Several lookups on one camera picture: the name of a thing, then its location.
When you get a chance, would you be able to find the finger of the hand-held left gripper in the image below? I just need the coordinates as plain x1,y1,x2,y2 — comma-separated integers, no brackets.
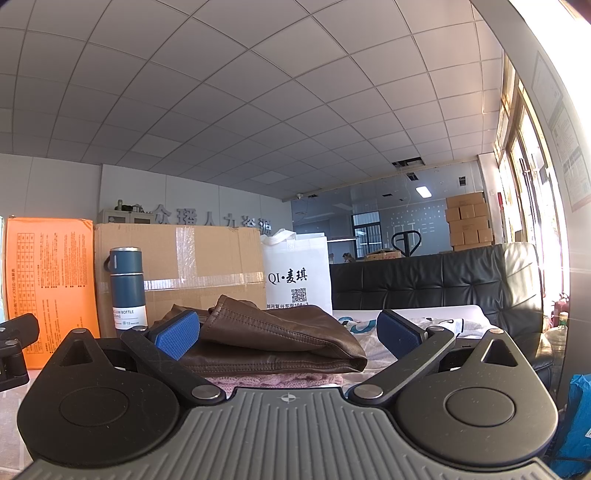
0,313,41,393

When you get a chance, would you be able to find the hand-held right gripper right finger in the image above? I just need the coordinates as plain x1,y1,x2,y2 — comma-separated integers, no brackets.
346,310,529,407

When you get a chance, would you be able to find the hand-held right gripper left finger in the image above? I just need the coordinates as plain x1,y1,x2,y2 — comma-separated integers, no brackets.
48,310,227,407

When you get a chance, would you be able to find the brown leather jacket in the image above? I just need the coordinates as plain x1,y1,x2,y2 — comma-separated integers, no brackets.
150,295,368,377

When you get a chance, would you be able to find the white printed cloth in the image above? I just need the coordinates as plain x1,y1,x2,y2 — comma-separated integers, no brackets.
333,305,504,371

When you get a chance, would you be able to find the black leather sofa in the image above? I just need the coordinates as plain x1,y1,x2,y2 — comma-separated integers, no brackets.
330,243,555,385

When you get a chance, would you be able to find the orange printed box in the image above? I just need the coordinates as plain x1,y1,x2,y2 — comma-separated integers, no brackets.
4,216,101,370

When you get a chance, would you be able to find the blue insulated bottle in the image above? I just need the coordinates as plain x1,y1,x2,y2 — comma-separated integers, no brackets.
104,247,148,331

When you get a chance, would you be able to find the large taped cardboard box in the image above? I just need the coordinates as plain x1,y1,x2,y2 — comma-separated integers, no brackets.
93,223,268,340

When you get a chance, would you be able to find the black pallet jack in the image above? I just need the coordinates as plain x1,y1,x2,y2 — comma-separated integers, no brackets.
391,231,421,257

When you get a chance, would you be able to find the pink knitted sweater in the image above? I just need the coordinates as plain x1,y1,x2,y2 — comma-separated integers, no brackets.
205,370,345,391

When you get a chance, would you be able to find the white printed tote bag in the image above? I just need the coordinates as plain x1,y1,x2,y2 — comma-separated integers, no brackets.
260,228,334,317

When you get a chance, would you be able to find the grey metal cabinet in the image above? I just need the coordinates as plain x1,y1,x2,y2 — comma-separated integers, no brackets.
99,209,156,226

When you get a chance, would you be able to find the stack of cardboard boxes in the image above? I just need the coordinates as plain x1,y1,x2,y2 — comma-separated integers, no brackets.
444,191,495,252

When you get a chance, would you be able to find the blue plastic bag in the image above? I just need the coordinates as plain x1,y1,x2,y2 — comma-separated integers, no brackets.
560,374,591,463

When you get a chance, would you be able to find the grey wall lettering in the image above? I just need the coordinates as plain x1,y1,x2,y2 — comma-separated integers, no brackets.
154,204,274,237

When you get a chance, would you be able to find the large wall poster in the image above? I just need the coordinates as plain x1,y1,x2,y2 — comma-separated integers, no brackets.
549,98,591,214

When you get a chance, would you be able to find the small wall notice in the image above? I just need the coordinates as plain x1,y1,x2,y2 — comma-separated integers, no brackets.
531,51,563,112

